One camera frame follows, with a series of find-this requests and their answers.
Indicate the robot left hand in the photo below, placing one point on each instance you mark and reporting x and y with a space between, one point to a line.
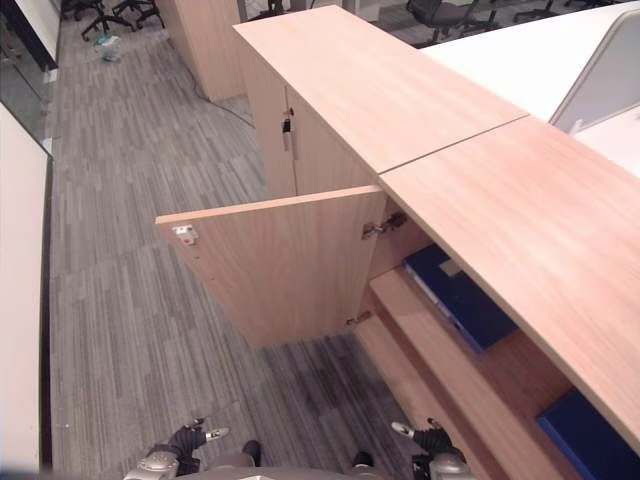
187 441

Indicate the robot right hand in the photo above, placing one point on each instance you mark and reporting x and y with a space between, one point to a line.
432 441

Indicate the robot right arm silver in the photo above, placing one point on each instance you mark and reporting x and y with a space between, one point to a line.
445 469

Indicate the robot left arm silver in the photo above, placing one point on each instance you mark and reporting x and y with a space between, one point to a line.
156 465

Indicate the wooden cabinet shelf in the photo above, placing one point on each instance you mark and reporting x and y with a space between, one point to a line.
440 360

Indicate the blue folder with label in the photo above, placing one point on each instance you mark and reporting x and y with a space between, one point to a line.
465 300

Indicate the plain blue folder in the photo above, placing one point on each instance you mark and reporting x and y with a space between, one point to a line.
585 440

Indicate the wooden cabinet door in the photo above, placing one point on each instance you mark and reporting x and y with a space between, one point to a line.
285 265

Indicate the open wooden office cabinet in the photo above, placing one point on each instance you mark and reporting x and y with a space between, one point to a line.
540 225

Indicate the closed wooden office cabinet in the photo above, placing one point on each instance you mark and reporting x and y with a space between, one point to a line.
360 85

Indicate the tall wooden cabinet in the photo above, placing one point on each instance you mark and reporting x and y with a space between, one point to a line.
205 45

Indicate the black office chair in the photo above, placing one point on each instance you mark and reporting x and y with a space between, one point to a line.
142 10
440 17
100 17

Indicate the robot left dark foot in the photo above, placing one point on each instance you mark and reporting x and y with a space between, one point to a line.
252 451

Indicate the robot dark foot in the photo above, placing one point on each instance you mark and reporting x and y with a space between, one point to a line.
252 451
362 458

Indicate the robot right dark foot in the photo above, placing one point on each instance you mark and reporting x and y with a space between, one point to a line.
362 458

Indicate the metal door hinge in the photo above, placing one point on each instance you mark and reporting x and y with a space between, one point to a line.
359 318
382 226

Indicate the silver door lock latch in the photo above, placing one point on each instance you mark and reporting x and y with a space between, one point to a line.
184 234

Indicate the key with black fob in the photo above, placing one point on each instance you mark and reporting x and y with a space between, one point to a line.
286 124

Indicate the large white desk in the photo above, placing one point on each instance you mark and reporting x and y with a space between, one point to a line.
520 60

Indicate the crumpled plastic bag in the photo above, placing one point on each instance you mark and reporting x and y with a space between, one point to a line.
108 49

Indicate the grey desk divider panel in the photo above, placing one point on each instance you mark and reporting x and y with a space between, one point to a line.
600 75

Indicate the white wall panel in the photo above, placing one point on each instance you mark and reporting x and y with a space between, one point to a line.
20 300

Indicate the glass partition wall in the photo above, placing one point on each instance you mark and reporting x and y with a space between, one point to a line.
22 75

